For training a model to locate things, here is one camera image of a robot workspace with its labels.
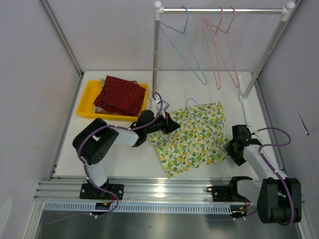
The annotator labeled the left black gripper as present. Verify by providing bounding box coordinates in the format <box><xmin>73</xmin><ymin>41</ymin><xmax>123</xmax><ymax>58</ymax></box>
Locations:
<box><xmin>145</xmin><ymin>111</ymin><xmax>180</xmax><ymax>135</ymax></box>

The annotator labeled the blue wire hanger front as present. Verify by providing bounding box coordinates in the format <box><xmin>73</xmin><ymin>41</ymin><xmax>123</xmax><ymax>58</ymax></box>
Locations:
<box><xmin>176</xmin><ymin>98</ymin><xmax>226</xmax><ymax>125</ymax></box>

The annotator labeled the blue wire hanger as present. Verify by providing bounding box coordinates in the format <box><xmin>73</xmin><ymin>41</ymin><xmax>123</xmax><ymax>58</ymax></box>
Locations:
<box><xmin>159</xmin><ymin>6</ymin><xmax>208</xmax><ymax>86</ymax></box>
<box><xmin>176</xmin><ymin>98</ymin><xmax>226</xmax><ymax>125</ymax></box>

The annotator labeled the lemon print skirt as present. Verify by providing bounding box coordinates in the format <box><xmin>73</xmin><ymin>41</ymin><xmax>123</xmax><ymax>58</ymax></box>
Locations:
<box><xmin>149</xmin><ymin>102</ymin><xmax>229</xmax><ymax>178</ymax></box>

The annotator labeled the red polka dot cloth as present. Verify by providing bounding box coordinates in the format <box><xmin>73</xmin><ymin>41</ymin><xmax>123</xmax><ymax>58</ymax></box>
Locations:
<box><xmin>94</xmin><ymin>76</ymin><xmax>146</xmax><ymax>117</ymax></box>

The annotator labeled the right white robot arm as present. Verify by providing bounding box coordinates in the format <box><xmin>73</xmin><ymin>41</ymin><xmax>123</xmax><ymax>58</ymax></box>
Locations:
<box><xmin>206</xmin><ymin>124</ymin><xmax>302</xmax><ymax>226</ymax></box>

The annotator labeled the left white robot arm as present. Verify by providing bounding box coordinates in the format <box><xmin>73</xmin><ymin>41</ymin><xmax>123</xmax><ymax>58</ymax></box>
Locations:
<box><xmin>72</xmin><ymin>110</ymin><xmax>180</xmax><ymax>200</ymax></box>

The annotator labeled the yellow plastic tray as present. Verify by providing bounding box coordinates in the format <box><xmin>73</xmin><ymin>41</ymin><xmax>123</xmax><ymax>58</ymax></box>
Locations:
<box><xmin>76</xmin><ymin>80</ymin><xmax>138</xmax><ymax>122</ymax></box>

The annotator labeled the silver clothes rack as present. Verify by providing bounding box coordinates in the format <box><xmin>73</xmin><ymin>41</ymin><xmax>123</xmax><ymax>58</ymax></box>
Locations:
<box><xmin>152</xmin><ymin>0</ymin><xmax>296</xmax><ymax>126</ymax></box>

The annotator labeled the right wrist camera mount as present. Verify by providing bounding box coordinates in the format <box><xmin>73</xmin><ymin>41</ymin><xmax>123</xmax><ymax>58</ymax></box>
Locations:
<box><xmin>251</xmin><ymin>129</ymin><xmax>260</xmax><ymax>138</ymax></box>

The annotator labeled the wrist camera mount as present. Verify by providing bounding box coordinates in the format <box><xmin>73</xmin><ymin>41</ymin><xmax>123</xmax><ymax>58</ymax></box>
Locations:
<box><xmin>251</xmin><ymin>129</ymin><xmax>260</xmax><ymax>138</ymax></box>
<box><xmin>156</xmin><ymin>100</ymin><xmax>170</xmax><ymax>117</ymax></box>

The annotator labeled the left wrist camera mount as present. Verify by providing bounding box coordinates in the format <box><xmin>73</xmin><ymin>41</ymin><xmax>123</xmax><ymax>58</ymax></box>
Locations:
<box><xmin>156</xmin><ymin>100</ymin><xmax>170</xmax><ymax>117</ymax></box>

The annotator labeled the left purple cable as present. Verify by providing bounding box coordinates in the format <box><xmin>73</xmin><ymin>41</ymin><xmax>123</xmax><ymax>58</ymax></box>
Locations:
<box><xmin>47</xmin><ymin>92</ymin><xmax>164</xmax><ymax>222</ymax></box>

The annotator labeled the blue wire hanger back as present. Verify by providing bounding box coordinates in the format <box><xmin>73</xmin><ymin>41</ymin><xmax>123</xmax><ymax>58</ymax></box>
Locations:
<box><xmin>159</xmin><ymin>6</ymin><xmax>208</xmax><ymax>86</ymax></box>

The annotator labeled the pink wire hanger right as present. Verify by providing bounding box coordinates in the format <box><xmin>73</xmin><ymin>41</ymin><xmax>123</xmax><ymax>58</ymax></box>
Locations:
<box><xmin>212</xmin><ymin>6</ymin><xmax>241</xmax><ymax>89</ymax></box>

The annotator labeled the pink wire hanger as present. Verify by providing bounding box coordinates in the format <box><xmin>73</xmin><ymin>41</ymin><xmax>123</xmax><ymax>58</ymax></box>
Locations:
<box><xmin>203</xmin><ymin>7</ymin><xmax>223</xmax><ymax>91</ymax></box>
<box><xmin>212</xmin><ymin>6</ymin><xmax>241</xmax><ymax>89</ymax></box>

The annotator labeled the pink wire hanger left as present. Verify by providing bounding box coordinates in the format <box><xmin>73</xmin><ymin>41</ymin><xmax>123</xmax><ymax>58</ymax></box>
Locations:
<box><xmin>203</xmin><ymin>7</ymin><xmax>223</xmax><ymax>91</ymax></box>

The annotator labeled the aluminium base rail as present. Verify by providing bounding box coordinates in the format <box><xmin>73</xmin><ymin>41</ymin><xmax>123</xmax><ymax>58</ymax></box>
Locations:
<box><xmin>33</xmin><ymin>176</ymin><xmax>305</xmax><ymax>215</ymax></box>

